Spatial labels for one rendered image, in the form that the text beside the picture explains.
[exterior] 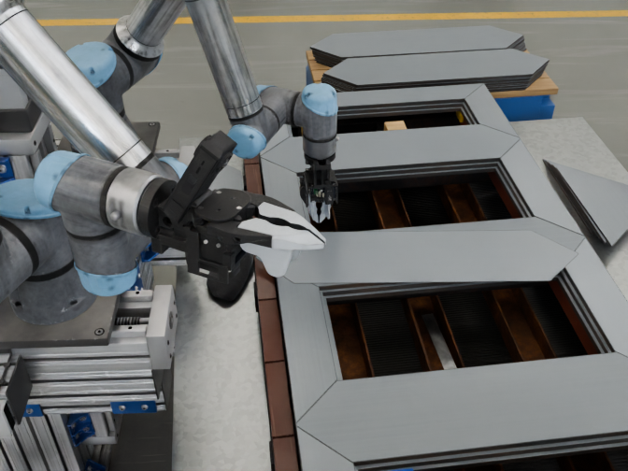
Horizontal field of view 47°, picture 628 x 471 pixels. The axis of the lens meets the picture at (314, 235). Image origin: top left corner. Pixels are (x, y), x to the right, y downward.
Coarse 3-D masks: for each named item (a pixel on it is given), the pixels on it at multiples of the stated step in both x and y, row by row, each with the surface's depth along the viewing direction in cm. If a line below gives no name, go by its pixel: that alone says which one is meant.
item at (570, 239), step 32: (288, 128) 214; (480, 160) 200; (512, 192) 191; (448, 224) 177; (480, 224) 177; (512, 224) 177; (544, 224) 177; (320, 288) 161; (352, 288) 162; (384, 288) 162; (416, 288) 163; (448, 288) 164; (576, 288) 160; (608, 352) 147; (480, 448) 128; (512, 448) 130; (544, 448) 130; (576, 448) 131; (608, 448) 131
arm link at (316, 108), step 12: (312, 84) 156; (324, 84) 156; (300, 96) 156; (312, 96) 152; (324, 96) 152; (300, 108) 155; (312, 108) 153; (324, 108) 153; (336, 108) 156; (300, 120) 156; (312, 120) 155; (324, 120) 155; (336, 120) 158; (312, 132) 157; (324, 132) 157
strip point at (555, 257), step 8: (536, 240) 172; (544, 240) 172; (536, 248) 170; (544, 248) 170; (552, 248) 170; (560, 248) 170; (544, 256) 168; (552, 256) 168; (560, 256) 168; (568, 256) 168; (576, 256) 168; (544, 264) 166; (552, 264) 166; (560, 264) 166; (552, 272) 164
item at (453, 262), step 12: (432, 240) 172; (444, 240) 172; (456, 240) 172; (444, 252) 169; (456, 252) 169; (468, 252) 169; (444, 264) 166; (456, 264) 166; (468, 264) 166; (444, 276) 163; (456, 276) 163; (468, 276) 163
